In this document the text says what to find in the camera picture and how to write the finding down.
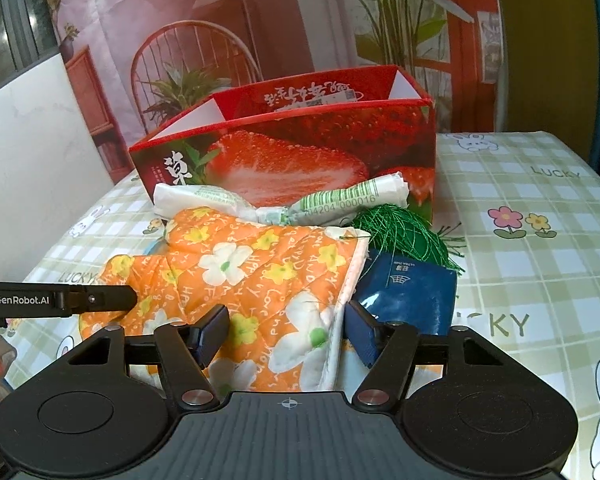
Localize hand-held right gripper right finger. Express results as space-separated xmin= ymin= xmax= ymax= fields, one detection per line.
xmin=344 ymin=301 xmax=511 ymax=413

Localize dark window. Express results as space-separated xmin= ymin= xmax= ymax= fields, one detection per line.
xmin=0 ymin=0 xmax=61 ymax=103

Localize orange floral quilted mitt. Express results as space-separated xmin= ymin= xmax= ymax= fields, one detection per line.
xmin=80 ymin=207 xmax=371 ymax=393

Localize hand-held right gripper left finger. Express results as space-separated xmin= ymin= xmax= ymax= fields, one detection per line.
xmin=67 ymin=304 xmax=231 ymax=411

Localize white green packet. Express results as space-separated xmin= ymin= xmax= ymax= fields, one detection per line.
xmin=152 ymin=171 xmax=411 ymax=227

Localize printed room scene backdrop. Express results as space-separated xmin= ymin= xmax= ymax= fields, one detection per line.
xmin=40 ymin=0 xmax=511 ymax=186

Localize red strawberry print box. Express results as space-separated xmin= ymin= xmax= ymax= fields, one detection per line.
xmin=129 ymin=65 xmax=438 ymax=226

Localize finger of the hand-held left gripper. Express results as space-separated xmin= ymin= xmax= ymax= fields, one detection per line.
xmin=69 ymin=284 xmax=139 ymax=316

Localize dark blue foil packet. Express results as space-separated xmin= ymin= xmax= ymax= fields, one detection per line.
xmin=355 ymin=249 xmax=458 ymax=338

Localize green thread tassel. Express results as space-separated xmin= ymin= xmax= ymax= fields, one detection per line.
xmin=352 ymin=203 xmax=468 ymax=277

